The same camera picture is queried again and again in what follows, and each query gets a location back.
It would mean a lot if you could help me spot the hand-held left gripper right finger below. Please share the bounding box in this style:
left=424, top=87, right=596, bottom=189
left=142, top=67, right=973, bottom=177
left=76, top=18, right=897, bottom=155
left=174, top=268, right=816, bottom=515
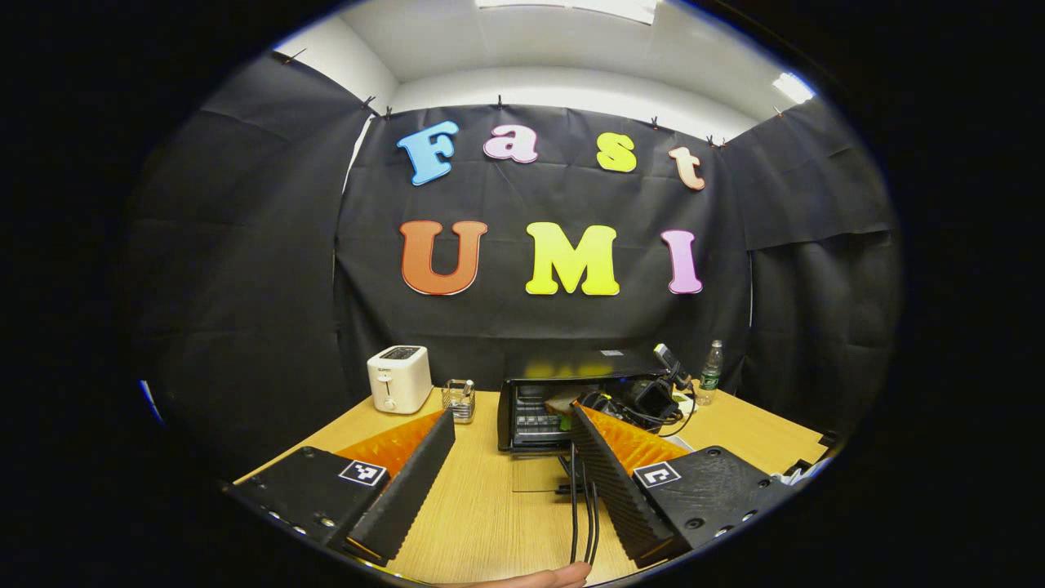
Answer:
left=569, top=402, right=797, bottom=568

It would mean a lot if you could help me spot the black cable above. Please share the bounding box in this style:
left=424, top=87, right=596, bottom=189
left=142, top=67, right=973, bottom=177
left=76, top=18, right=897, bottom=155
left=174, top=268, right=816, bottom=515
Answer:
left=620, top=390, right=697, bottom=439
left=568, top=445, right=602, bottom=566

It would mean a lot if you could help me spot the ceiling light panel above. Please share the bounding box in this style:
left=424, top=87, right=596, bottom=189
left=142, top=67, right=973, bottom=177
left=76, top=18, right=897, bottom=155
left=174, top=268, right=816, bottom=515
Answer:
left=772, top=72, right=817, bottom=105

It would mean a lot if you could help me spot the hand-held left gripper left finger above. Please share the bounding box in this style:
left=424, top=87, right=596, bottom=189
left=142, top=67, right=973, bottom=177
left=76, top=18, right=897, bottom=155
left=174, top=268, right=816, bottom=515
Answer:
left=229, top=408, right=456, bottom=566

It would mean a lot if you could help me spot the black backdrop cloth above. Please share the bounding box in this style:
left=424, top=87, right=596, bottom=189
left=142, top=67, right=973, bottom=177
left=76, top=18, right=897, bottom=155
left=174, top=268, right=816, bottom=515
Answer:
left=127, top=53, right=903, bottom=479

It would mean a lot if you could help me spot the metal mesh holder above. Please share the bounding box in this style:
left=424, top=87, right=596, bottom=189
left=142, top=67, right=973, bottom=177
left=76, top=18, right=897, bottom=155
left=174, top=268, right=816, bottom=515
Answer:
left=442, top=379, right=477, bottom=425

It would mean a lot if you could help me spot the clear plastic water bottle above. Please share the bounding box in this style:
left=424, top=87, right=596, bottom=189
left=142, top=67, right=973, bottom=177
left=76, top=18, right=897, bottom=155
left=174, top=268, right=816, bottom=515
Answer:
left=696, top=340, right=724, bottom=407

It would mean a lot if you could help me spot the black electric oven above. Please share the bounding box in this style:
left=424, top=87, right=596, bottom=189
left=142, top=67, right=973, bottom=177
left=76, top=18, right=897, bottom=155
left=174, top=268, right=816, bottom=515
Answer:
left=496, top=350, right=678, bottom=496

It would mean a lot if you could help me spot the white toaster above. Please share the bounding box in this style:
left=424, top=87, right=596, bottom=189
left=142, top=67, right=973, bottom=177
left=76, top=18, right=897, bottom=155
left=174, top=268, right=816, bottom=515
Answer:
left=367, top=345, right=434, bottom=415

